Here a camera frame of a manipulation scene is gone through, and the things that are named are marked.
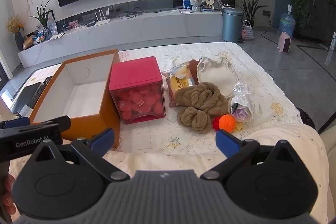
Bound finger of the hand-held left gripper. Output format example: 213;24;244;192
0;117;31;129
31;115;71;132

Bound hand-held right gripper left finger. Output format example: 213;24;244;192
26;128;130;182

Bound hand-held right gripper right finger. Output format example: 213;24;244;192
201;130;302;181

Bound orange crochet ball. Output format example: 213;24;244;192
218;114;235;132

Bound orange cardboard box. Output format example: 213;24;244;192
29;49;122;149

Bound brown fabric scrunchie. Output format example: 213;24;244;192
177;106;212;134

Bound plastic-wrapped purple flower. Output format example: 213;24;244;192
227;81;263;124

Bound brown knotted towel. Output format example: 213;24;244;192
174;81;229;117

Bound cream cloth bag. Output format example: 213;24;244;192
196;52;240;99

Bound yellow snack packet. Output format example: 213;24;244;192
161;61;199;108

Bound person's left hand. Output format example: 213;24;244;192
0;174;18;217

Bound black remote control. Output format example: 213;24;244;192
27;76;53;109

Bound clear box with red lid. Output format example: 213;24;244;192
109;56;167;125

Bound cream dotted cloth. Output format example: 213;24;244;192
8;124;329;224

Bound black round stool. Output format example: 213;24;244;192
295;107;316;130

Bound white lace tablecloth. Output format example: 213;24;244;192
102;42;305;157

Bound yellow dried flowers in vase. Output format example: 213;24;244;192
5;16;25;52

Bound green plant in glass vase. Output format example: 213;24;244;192
29;0;53;39

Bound white router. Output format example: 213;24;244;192
94;8;111;26

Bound pink woven basket bag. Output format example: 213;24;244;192
241;20;255;41

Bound pink space heater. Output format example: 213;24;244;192
277;32;293;54

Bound blue-grey pedal trash can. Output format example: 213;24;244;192
222;7;245;43

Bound white marble television console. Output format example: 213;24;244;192
18;10;224;69

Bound blue water jug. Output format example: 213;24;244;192
279;4;296;38

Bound long-leaf potted plant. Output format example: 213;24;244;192
230;0;272;28

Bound dark sideboard cabinet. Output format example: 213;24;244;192
296;0;336;48

